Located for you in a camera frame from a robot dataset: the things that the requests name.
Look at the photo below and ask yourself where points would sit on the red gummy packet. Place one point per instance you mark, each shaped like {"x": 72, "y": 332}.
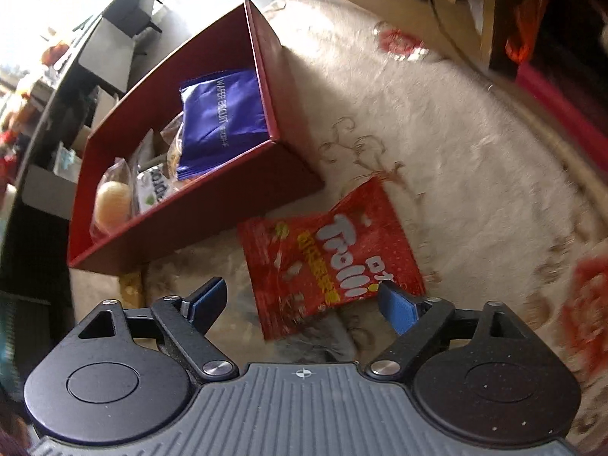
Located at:
{"x": 327, "y": 256}

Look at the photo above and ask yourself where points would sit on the gold snack packet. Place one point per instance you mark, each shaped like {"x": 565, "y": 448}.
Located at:
{"x": 130, "y": 289}

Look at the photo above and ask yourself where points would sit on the purple wafer packet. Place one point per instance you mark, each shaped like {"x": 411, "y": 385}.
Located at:
{"x": 221, "y": 118}

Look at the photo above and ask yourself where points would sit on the steamed cake clear packet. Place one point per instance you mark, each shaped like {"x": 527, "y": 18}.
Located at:
{"x": 113, "y": 202}

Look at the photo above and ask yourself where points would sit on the pink basin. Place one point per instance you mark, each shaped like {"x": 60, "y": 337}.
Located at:
{"x": 555, "y": 99}

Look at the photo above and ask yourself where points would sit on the grey chair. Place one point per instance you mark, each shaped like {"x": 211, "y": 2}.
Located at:
{"x": 118, "y": 23}

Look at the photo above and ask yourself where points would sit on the green white snack packet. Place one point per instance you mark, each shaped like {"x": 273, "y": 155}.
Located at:
{"x": 153, "y": 187}

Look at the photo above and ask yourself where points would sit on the orange plastic bag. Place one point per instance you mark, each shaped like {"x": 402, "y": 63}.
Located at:
{"x": 527, "y": 23}

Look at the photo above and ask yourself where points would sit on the clear cookie packet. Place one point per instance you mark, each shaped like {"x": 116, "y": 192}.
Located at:
{"x": 173, "y": 145}

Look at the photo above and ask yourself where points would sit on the red cardboard box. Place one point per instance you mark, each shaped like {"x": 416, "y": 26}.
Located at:
{"x": 199, "y": 204}

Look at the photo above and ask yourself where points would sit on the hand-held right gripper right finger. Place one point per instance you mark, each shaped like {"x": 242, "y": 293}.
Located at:
{"x": 396, "y": 311}

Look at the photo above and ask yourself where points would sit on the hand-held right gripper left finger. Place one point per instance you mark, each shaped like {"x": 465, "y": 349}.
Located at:
{"x": 209, "y": 301}

